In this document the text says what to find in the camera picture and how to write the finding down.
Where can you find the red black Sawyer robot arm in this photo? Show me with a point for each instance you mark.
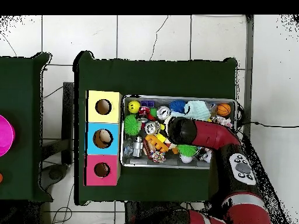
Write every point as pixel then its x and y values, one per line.
pixel 210 135

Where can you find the green fuzzy toy with eyes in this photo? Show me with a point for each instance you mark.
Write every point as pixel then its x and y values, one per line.
pixel 132 124

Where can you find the mint green waffle cloth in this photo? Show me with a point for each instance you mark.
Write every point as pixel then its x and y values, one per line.
pixel 197 110

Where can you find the clear shallow mesh bin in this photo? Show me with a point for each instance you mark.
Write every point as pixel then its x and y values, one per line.
pixel 128 161

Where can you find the small white baseball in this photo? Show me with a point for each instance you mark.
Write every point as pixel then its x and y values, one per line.
pixel 186 159

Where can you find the pink round disc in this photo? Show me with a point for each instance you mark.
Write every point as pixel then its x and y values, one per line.
pixel 4 135

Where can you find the dark green table cloth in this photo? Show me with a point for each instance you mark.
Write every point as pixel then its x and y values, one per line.
pixel 154 77

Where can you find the yellow smiley ball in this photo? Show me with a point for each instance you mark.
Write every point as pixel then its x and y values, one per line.
pixel 134 107

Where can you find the black stand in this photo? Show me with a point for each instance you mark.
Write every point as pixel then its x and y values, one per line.
pixel 68 121

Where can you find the small orange basketball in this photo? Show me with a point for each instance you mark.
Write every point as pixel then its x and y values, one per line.
pixel 224 109

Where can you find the dark green side table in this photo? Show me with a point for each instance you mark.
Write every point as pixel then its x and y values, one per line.
pixel 28 121

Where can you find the wooden box with three holes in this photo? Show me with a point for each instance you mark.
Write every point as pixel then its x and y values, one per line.
pixel 103 135

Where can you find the green spiky ball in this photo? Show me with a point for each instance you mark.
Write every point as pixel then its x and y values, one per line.
pixel 187 150

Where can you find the blue spiky ball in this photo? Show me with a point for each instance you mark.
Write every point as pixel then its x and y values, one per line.
pixel 177 106

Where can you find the grey vertical pole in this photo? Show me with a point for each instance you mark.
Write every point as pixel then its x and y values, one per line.
pixel 247 70

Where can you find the yellow toy block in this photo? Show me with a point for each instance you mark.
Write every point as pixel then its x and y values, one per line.
pixel 160 137

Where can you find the silver drink can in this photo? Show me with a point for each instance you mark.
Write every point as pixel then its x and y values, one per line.
pixel 163 112

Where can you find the orange toy building block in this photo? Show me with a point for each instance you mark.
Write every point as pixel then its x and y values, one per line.
pixel 156 143

